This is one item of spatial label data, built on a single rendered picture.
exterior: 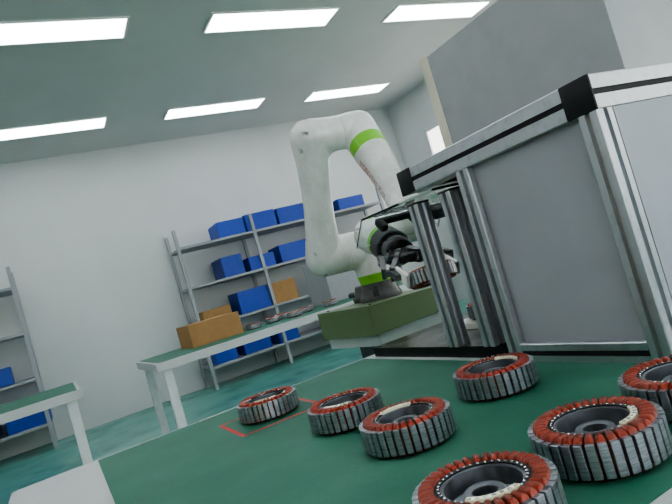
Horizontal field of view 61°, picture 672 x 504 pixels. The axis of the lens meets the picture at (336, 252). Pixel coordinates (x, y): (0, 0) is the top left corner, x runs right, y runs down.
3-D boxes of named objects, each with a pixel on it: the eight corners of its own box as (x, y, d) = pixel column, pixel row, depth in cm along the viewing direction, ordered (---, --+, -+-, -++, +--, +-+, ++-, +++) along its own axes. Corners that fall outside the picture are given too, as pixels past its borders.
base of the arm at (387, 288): (338, 307, 213) (334, 291, 213) (371, 298, 220) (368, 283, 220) (375, 301, 190) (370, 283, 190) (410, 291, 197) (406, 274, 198)
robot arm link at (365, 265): (347, 289, 204) (334, 237, 205) (387, 278, 209) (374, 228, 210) (359, 286, 192) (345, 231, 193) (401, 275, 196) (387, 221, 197)
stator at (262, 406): (244, 416, 111) (238, 397, 111) (300, 399, 112) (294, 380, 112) (238, 431, 100) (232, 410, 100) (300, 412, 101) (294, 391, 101)
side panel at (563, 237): (511, 362, 93) (454, 173, 94) (524, 356, 95) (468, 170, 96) (676, 365, 69) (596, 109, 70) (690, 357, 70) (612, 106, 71)
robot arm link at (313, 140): (302, 273, 202) (281, 120, 183) (345, 262, 207) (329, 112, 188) (315, 286, 191) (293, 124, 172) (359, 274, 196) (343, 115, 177)
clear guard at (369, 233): (356, 249, 132) (349, 224, 132) (437, 227, 143) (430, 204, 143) (441, 220, 103) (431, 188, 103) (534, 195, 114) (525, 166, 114)
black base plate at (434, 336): (375, 356, 137) (372, 347, 137) (557, 286, 166) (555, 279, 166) (515, 358, 95) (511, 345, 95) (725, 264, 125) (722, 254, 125)
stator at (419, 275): (404, 294, 130) (398, 278, 131) (448, 281, 133) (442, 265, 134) (419, 284, 120) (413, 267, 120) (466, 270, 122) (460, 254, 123)
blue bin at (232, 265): (216, 281, 756) (210, 263, 757) (235, 276, 770) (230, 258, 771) (225, 277, 720) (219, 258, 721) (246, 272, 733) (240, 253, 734)
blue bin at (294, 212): (269, 230, 801) (265, 215, 802) (296, 224, 820) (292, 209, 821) (280, 224, 764) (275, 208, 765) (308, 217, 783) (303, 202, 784)
